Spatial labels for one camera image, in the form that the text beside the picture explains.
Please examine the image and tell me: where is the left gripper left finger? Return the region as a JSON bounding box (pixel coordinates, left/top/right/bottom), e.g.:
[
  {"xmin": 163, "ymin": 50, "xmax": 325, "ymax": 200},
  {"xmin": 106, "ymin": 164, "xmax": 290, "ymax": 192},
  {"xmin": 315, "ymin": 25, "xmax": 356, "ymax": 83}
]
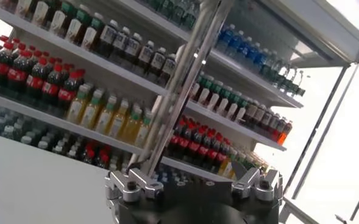
[{"xmin": 104, "ymin": 163, "xmax": 165, "ymax": 204}]

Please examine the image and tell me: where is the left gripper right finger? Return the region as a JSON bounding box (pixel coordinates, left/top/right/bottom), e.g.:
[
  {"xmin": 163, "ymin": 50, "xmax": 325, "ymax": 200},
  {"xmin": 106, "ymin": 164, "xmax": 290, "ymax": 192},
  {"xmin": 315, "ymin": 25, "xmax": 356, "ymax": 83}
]
[{"xmin": 230, "ymin": 161, "xmax": 283, "ymax": 202}]

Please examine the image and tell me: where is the small cola bottle red label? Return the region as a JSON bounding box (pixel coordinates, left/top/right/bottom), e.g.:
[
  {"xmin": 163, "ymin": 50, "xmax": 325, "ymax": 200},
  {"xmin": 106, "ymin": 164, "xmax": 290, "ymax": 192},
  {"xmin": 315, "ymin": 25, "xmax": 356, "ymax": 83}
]
[
  {"xmin": 95, "ymin": 145, "xmax": 112, "ymax": 170},
  {"xmin": 81, "ymin": 142, "xmax": 96, "ymax": 165}
]

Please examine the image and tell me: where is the grey metal rack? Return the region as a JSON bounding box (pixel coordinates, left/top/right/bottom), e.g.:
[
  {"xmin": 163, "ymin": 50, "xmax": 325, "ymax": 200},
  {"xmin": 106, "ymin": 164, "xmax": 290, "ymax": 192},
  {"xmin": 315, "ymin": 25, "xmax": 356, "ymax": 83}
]
[{"xmin": 278, "ymin": 196, "xmax": 322, "ymax": 224}]

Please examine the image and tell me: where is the red drink bottle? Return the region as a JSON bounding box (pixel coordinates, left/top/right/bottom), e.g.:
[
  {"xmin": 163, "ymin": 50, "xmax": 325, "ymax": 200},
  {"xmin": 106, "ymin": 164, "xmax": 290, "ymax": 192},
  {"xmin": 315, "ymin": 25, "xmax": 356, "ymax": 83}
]
[{"xmin": 278, "ymin": 120, "xmax": 293, "ymax": 146}]

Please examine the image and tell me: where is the dark bottle grey label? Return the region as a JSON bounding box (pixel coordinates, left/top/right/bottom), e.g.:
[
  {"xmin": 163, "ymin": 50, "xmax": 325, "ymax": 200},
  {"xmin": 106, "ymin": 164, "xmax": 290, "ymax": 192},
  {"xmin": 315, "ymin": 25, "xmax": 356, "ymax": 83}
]
[
  {"xmin": 267, "ymin": 113, "xmax": 281, "ymax": 138},
  {"xmin": 260, "ymin": 109, "xmax": 274, "ymax": 135},
  {"xmin": 273, "ymin": 117, "xmax": 288, "ymax": 142}
]

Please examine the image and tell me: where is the dark bottle beige label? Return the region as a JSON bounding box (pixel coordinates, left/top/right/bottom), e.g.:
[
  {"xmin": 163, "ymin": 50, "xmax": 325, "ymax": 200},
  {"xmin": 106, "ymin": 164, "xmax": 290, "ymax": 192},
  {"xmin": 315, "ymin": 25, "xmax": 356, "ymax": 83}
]
[
  {"xmin": 252, "ymin": 103, "xmax": 268, "ymax": 131},
  {"xmin": 243, "ymin": 99, "xmax": 260, "ymax": 127}
]

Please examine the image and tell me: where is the dark tea bottle green label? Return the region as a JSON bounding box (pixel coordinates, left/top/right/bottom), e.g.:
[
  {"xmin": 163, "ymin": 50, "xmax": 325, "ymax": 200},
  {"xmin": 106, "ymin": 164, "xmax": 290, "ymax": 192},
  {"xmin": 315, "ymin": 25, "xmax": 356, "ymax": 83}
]
[
  {"xmin": 206, "ymin": 80, "xmax": 224, "ymax": 111},
  {"xmin": 80, "ymin": 12, "xmax": 105, "ymax": 51},
  {"xmin": 234, "ymin": 96, "xmax": 249, "ymax": 123},
  {"xmin": 65, "ymin": 4, "xmax": 90, "ymax": 45},
  {"xmin": 188, "ymin": 79, "xmax": 202, "ymax": 101},
  {"xmin": 14, "ymin": 0, "xmax": 35, "ymax": 19},
  {"xmin": 197, "ymin": 75, "xmax": 214, "ymax": 107},
  {"xmin": 49, "ymin": 1, "xmax": 76, "ymax": 37},
  {"xmin": 31, "ymin": 0, "xmax": 54, "ymax": 28},
  {"xmin": 216, "ymin": 85, "xmax": 233, "ymax": 116},
  {"xmin": 225, "ymin": 91, "xmax": 242, "ymax": 120}
]

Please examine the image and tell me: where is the clear water bottle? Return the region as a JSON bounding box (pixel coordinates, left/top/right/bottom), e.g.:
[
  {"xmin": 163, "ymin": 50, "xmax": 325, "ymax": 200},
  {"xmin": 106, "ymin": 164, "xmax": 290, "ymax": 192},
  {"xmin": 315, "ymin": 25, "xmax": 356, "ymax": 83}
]
[
  {"xmin": 272, "ymin": 59, "xmax": 286, "ymax": 85},
  {"xmin": 263, "ymin": 51, "xmax": 277, "ymax": 79}
]

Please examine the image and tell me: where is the grey metal drinks shelf unit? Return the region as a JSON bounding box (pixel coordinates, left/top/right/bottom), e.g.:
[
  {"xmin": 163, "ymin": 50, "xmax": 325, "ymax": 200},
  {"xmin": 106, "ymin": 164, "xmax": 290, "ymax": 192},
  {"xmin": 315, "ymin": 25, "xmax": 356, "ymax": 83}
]
[
  {"xmin": 0, "ymin": 0, "xmax": 226, "ymax": 183},
  {"xmin": 154, "ymin": 0, "xmax": 359, "ymax": 183}
]

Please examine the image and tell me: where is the dark bottle black white label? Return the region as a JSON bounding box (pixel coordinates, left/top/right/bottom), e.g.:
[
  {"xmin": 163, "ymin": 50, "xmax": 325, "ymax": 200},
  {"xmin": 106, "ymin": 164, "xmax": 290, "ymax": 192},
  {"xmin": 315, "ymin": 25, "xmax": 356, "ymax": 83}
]
[
  {"xmin": 98, "ymin": 19, "xmax": 119, "ymax": 57},
  {"xmin": 158, "ymin": 53, "xmax": 177, "ymax": 88},
  {"xmin": 110, "ymin": 26, "xmax": 131, "ymax": 63},
  {"xmin": 123, "ymin": 32, "xmax": 143, "ymax": 69},
  {"xmin": 147, "ymin": 47, "xmax": 167, "ymax": 83},
  {"xmin": 135, "ymin": 40, "xmax": 155, "ymax": 77}
]

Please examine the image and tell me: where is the blue water bottle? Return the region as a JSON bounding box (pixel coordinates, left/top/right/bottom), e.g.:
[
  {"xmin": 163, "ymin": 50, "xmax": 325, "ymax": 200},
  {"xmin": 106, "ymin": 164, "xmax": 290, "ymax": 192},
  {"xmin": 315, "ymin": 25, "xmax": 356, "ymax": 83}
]
[
  {"xmin": 255, "ymin": 48, "xmax": 269, "ymax": 72},
  {"xmin": 238, "ymin": 36, "xmax": 254, "ymax": 63},
  {"xmin": 217, "ymin": 24, "xmax": 236, "ymax": 52},
  {"xmin": 227, "ymin": 30, "xmax": 246, "ymax": 58},
  {"xmin": 247, "ymin": 42, "xmax": 261, "ymax": 68}
]

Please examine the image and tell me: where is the dark frame pole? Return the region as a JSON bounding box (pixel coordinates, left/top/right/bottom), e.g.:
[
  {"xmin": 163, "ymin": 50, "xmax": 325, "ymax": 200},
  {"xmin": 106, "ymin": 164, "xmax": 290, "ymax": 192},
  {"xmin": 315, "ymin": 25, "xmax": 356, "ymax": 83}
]
[{"xmin": 282, "ymin": 65, "xmax": 349, "ymax": 195}]

